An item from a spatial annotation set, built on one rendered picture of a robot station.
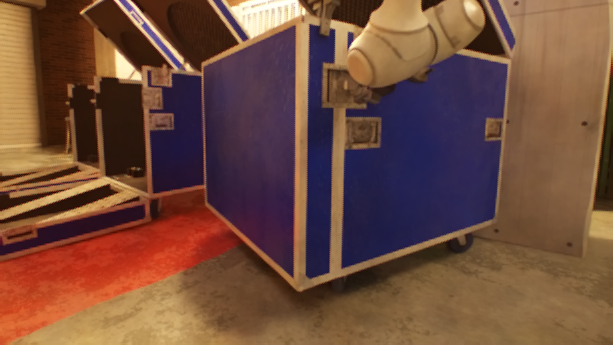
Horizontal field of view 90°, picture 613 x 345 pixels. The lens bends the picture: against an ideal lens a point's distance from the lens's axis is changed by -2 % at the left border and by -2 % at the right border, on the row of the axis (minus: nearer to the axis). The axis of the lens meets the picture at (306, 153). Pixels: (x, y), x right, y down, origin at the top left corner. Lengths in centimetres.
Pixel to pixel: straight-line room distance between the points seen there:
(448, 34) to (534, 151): 138
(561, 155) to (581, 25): 62
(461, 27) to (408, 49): 13
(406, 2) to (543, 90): 148
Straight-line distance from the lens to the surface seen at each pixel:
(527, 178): 202
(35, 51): 807
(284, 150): 97
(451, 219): 150
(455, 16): 69
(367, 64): 57
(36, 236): 204
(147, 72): 212
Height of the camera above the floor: 69
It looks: 7 degrees down
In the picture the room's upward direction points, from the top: 1 degrees clockwise
